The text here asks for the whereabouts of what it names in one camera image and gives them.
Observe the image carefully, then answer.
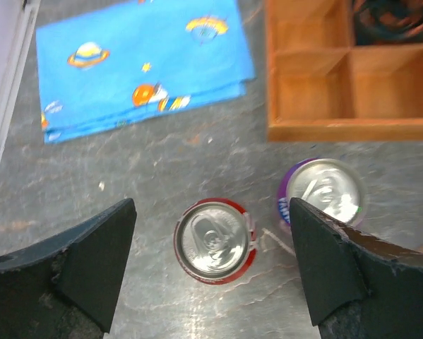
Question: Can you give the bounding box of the black rolled tie middle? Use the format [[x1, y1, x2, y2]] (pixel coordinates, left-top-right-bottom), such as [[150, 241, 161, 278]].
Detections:
[[352, 1, 423, 46]]

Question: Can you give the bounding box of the wooden compartment tray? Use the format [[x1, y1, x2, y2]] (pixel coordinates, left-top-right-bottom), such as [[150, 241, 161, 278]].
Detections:
[[265, 1, 423, 141]]

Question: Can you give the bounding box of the purple soda can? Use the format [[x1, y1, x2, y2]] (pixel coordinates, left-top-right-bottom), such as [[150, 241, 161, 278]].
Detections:
[[277, 158, 367, 231]]

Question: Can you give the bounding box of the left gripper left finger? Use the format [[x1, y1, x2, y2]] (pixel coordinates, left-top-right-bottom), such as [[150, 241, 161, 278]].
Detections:
[[0, 198, 137, 338]]

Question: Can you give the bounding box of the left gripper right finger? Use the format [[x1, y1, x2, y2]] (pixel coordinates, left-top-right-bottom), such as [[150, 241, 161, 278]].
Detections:
[[290, 198, 423, 338]]

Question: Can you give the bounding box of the blue patterned cloth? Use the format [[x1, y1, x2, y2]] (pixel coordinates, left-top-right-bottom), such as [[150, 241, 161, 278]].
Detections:
[[36, 1, 255, 143]]

